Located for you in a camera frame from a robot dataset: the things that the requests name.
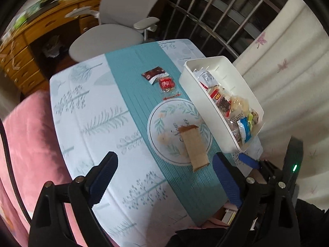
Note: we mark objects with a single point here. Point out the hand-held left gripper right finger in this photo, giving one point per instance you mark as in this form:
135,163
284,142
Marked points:
227,182

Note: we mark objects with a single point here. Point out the red round snack packet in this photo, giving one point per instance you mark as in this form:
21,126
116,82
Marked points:
166,83

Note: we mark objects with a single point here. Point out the white flower-print curtain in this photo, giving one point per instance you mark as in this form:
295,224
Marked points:
290,69

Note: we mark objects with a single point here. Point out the white plastic bin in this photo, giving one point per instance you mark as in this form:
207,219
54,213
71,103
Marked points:
205,103

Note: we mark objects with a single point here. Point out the grey office chair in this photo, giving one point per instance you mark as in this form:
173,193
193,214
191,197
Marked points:
108,41

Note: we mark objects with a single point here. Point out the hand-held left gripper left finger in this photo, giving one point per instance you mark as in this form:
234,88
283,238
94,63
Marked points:
102,180

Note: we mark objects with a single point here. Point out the person's right forearm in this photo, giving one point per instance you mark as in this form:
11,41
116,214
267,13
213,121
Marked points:
311,223

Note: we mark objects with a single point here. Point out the wooden desk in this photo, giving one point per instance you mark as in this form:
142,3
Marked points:
38,25

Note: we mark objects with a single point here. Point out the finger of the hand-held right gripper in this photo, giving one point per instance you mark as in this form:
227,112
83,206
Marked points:
248,160

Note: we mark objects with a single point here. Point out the stack of paper books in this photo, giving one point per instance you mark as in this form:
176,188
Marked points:
228,214

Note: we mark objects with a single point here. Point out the pink blanket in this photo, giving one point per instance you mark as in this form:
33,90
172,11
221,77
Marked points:
33,146

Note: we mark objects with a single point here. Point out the brown paper packet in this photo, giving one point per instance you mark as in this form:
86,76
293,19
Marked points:
194,149

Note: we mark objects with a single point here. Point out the person's dark clothing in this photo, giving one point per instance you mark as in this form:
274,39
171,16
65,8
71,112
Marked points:
195,239

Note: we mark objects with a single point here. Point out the dark brown snack packet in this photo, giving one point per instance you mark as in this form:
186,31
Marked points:
153,73

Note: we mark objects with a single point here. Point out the white plastic bag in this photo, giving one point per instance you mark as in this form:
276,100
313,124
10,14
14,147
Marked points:
52,46

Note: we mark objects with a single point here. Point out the silver foil packet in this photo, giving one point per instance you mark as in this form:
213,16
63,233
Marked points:
205,77

